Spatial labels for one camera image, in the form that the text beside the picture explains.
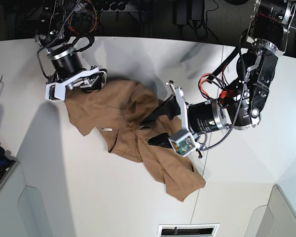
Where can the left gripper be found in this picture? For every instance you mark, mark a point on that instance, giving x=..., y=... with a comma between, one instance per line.
x=199, y=119

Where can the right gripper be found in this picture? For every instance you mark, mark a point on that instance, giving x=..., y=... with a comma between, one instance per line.
x=70, y=72

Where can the tan brown t-shirt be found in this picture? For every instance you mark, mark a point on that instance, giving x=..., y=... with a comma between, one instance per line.
x=116, y=111

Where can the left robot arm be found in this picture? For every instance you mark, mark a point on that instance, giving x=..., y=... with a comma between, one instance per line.
x=236, y=92

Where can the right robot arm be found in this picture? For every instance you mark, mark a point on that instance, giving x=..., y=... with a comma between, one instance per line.
x=65, y=30

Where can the white table vent grille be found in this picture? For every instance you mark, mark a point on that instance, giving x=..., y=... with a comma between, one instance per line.
x=190, y=230

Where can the black power adapter brick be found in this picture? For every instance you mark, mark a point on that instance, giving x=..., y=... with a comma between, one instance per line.
x=180, y=12

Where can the grey left table panel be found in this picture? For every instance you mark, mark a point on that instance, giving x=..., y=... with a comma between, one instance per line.
x=33, y=206

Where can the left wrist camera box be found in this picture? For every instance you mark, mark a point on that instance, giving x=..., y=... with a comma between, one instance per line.
x=182, y=142

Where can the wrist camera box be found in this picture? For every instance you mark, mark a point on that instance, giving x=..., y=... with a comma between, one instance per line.
x=55, y=92
x=182, y=142

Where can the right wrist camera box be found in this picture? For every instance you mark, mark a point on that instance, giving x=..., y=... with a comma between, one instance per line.
x=55, y=92

